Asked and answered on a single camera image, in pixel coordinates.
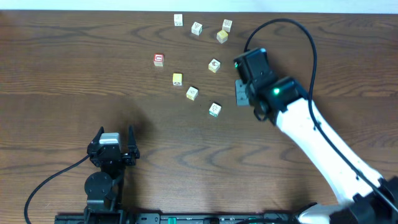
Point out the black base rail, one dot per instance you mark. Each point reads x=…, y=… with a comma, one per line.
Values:
x=156, y=218

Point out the yellow block with ball picture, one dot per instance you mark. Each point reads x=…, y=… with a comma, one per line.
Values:
x=177, y=79

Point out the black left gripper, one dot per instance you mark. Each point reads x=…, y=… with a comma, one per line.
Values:
x=112, y=154

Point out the yellow top wooden block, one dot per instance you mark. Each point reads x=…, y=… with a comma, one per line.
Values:
x=222, y=36

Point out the wooden block with animal drawing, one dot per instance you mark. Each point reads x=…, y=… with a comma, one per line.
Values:
x=178, y=20

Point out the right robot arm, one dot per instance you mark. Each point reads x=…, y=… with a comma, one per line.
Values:
x=363, y=194

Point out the red top wooden block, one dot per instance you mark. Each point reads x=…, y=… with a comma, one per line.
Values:
x=159, y=60

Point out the green edged wooden block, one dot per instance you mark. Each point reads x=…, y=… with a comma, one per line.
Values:
x=214, y=109

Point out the yellow letter K block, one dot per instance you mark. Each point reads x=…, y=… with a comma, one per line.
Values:
x=192, y=93

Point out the wooden block with number three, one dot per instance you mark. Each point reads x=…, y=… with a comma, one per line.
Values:
x=197, y=28

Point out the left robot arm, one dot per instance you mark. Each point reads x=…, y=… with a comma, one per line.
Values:
x=104, y=189

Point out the yellow letter G block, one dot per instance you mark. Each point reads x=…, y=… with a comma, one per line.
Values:
x=214, y=65

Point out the wooden block with lattice top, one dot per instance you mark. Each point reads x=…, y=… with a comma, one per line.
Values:
x=227, y=24

